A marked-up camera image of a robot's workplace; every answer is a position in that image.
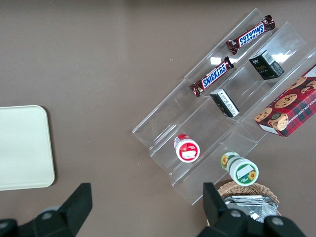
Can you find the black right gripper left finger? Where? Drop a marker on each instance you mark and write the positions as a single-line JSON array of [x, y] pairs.
[[77, 205]]

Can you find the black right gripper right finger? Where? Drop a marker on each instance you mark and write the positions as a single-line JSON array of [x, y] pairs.
[[214, 207]]

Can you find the light tan wicker basket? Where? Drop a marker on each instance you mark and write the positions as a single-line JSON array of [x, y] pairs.
[[237, 188]]

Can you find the cream plastic tray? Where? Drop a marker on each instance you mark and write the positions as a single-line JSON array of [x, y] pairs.
[[24, 148]]

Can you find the green-lidded sunflower yogurt cup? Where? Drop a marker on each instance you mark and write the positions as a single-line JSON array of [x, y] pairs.
[[243, 172]]

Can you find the silver foil packets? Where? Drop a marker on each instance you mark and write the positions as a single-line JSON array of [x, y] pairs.
[[261, 209]]

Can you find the red-lidded yogurt cup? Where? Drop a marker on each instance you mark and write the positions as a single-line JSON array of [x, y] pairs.
[[187, 150]]

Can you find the clear acrylic tiered display stand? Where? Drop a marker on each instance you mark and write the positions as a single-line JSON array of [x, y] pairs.
[[172, 116]]

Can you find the small black carton box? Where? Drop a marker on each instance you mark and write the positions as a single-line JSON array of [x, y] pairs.
[[224, 102], [265, 66]]

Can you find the red chocolate chip cookie box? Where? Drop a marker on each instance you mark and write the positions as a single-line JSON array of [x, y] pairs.
[[291, 108]]

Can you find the Snickers chocolate bar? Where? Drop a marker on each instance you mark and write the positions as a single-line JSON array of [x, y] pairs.
[[213, 76], [250, 34]]

